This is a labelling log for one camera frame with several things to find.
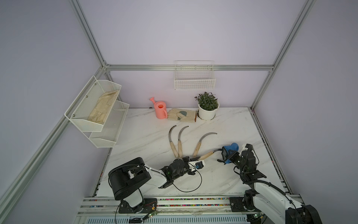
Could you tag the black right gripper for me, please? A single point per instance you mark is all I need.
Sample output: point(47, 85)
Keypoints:
point(232, 156)

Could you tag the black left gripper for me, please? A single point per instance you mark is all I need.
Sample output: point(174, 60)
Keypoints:
point(186, 159)

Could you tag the blue microfibre rag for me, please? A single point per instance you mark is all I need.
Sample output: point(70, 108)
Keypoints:
point(231, 148)

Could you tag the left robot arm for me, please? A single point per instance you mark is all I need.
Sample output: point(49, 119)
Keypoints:
point(127, 179)

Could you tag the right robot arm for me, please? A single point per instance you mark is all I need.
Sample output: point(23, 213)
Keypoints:
point(264, 196)

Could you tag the potted green plant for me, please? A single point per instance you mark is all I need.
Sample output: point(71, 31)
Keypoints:
point(208, 105)

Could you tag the pink watering can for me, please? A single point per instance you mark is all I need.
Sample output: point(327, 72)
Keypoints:
point(160, 109)

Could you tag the lower white mesh shelf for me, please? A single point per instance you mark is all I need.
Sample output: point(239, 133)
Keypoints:
point(111, 130)

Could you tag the white mesh shelf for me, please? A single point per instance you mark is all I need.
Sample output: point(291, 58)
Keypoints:
point(80, 113)
point(111, 130)

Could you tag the beige glove in shelf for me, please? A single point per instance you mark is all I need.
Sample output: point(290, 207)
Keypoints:
point(103, 106)

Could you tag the upper white mesh shelf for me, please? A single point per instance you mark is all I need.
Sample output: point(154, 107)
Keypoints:
point(80, 113)

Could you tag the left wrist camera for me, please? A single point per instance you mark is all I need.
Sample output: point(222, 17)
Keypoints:
point(196, 165)

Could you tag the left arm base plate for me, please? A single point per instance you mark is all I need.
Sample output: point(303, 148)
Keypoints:
point(146, 206)

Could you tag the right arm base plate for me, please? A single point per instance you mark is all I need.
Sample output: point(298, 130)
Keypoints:
point(241, 204)

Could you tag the white wire wall basket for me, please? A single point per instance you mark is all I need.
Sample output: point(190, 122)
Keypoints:
point(194, 75)

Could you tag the aluminium front rail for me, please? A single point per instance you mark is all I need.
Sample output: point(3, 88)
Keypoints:
point(198, 205)

